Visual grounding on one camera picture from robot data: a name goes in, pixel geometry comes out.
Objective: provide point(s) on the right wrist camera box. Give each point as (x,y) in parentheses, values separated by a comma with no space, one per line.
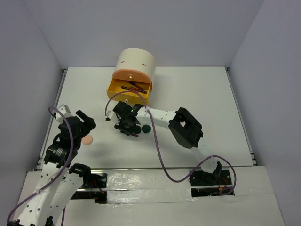
(109,115)

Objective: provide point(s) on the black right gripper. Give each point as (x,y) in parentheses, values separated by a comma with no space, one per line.
(119,126)

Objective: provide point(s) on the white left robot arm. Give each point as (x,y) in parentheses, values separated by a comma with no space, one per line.
(59,178)

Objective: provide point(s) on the green round pad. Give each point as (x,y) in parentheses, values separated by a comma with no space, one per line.
(137,130)
(146,128)

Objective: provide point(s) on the yellow drawer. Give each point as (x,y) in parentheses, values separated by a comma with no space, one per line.
(128,97)

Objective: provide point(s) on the clear plastic sheet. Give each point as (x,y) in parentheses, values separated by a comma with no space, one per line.
(145,186)

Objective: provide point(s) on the peach round makeup puff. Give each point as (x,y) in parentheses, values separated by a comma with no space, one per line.
(87,140)

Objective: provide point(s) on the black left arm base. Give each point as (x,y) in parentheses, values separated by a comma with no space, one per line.
(92,185)

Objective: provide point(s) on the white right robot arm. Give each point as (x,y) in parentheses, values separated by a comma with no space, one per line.
(185,128)

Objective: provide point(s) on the cream round drawer cabinet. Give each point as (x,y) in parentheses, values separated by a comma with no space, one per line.
(137,59)

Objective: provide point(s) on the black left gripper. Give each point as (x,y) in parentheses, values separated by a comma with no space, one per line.
(88,125)

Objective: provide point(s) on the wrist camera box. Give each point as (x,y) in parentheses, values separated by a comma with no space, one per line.
(64,110)
(109,115)

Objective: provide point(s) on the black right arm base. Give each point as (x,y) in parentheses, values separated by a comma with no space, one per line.
(211,184)

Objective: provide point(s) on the green round pad folded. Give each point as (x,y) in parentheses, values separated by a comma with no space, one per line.
(137,130)

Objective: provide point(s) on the orange top drawer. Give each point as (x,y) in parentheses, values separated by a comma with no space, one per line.
(131,75)

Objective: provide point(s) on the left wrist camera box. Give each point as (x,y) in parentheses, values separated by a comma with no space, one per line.
(64,110)

